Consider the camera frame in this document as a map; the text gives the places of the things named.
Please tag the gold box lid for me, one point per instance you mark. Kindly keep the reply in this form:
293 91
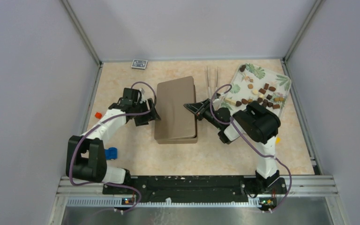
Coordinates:
175 108

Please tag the blue toy car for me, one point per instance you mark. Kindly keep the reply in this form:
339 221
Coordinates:
111 153

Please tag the blue playing card deck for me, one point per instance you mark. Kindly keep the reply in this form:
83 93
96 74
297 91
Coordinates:
139 64

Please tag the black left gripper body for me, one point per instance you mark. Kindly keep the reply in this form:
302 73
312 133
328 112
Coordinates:
144 117

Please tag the red small block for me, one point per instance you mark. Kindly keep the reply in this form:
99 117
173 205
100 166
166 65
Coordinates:
98 115

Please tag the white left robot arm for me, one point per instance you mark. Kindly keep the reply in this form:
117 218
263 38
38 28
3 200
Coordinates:
86 158

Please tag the metal tweezers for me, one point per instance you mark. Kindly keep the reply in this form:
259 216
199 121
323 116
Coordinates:
212 82

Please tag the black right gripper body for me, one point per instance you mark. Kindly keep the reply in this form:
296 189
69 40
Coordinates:
207 115

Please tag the floral white serving tray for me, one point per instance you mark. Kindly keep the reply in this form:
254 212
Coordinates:
255 83

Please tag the brown chocolate box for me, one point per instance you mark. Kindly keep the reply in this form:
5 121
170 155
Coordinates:
177 140

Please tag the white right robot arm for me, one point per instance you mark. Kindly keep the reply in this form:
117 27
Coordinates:
260 124

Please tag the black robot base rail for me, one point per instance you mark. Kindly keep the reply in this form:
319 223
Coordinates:
199 189

